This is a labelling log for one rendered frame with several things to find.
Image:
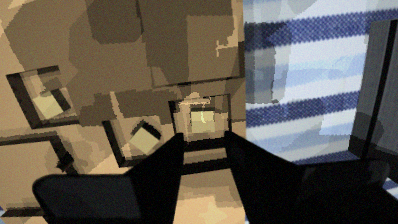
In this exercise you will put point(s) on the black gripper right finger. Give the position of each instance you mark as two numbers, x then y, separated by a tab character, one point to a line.
274	190

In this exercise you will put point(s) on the tan wooden puzzle board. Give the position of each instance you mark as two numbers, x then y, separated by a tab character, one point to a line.
120	64

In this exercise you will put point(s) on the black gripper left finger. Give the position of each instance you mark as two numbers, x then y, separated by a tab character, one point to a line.
144	194

